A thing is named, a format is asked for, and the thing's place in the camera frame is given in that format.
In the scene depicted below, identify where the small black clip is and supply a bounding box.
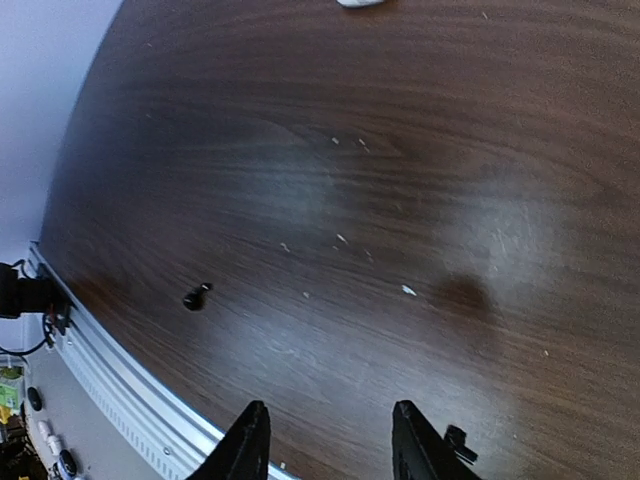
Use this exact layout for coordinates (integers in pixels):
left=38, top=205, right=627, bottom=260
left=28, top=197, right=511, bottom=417
left=182, top=282, right=212, bottom=311
left=444, top=425, right=478, bottom=465

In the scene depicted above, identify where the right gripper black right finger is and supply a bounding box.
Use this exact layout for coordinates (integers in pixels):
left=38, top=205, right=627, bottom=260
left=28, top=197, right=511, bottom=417
left=392, top=400, right=480, bottom=480

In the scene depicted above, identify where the white earbud charging case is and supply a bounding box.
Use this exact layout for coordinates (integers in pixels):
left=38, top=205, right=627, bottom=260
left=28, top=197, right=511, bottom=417
left=337, top=0, right=385, bottom=9

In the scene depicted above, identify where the front aluminium rail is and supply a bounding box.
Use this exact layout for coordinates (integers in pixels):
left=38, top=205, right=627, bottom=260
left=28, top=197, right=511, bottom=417
left=27, top=242, right=301, bottom=480

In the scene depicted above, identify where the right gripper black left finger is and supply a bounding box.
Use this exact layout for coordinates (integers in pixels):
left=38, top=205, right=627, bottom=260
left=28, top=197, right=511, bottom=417
left=187, top=400, right=271, bottom=480

